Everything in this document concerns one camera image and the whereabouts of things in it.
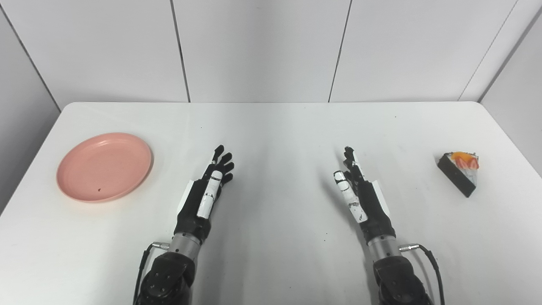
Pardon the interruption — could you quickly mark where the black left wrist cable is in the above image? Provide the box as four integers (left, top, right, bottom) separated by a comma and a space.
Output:
133, 241, 171, 305

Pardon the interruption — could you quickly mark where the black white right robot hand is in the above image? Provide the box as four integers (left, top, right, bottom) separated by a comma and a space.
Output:
333, 146, 396, 244

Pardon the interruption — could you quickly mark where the chocolate cake slice with fruit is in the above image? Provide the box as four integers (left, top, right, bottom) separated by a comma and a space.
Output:
437, 151, 480, 198

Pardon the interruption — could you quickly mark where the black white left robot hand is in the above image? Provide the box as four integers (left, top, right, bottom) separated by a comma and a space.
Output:
175, 145, 235, 244

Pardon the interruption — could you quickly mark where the pink round plate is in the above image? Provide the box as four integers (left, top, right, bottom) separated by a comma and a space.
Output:
56, 133, 154, 203

